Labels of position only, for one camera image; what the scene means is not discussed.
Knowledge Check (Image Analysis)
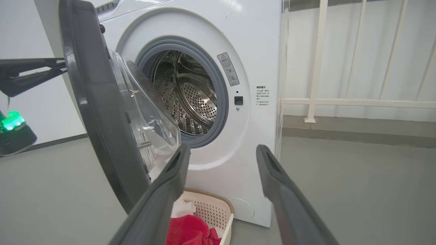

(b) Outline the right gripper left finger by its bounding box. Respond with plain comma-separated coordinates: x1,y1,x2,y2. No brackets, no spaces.
109,144,191,245

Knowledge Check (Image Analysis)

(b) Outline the grey rubber door gasket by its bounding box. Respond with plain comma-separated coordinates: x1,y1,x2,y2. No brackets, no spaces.
136,37,230,149

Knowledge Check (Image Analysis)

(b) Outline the white front-load washing machine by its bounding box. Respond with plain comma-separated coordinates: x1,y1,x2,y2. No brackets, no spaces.
87,0,290,228

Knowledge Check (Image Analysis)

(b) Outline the white garment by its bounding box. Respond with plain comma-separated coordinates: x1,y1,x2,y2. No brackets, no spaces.
170,198,197,218

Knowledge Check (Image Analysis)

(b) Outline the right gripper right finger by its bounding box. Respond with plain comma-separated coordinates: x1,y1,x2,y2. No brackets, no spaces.
256,144,340,245

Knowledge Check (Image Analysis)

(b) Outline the steel washing drum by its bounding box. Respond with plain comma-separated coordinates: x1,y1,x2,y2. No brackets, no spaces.
152,50,219,136

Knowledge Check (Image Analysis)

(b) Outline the grey warning sticker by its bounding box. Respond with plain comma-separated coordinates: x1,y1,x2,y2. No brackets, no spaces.
217,52,240,87

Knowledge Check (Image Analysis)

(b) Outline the red basketball jersey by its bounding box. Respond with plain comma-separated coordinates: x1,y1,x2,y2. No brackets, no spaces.
166,214,222,245

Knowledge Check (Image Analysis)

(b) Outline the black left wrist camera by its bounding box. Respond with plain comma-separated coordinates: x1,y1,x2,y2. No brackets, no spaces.
0,125,37,157

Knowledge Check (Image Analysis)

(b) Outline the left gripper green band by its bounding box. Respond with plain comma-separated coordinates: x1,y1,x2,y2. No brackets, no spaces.
0,58,68,133

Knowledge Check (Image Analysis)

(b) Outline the black printed text label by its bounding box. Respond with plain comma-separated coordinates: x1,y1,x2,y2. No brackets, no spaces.
255,85,270,107

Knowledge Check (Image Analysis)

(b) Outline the white metal railing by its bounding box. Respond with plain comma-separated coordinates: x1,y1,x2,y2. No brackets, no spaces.
279,0,436,124

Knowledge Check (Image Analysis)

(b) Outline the cream perforated laundry basket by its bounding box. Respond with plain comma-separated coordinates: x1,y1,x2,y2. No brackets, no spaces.
170,188,235,245

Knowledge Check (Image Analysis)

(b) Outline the dark grey washing machine door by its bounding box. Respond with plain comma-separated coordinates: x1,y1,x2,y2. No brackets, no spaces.
59,0,181,214

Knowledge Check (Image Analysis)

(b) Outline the round white filter cover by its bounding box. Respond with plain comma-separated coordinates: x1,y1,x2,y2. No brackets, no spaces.
227,197,255,220

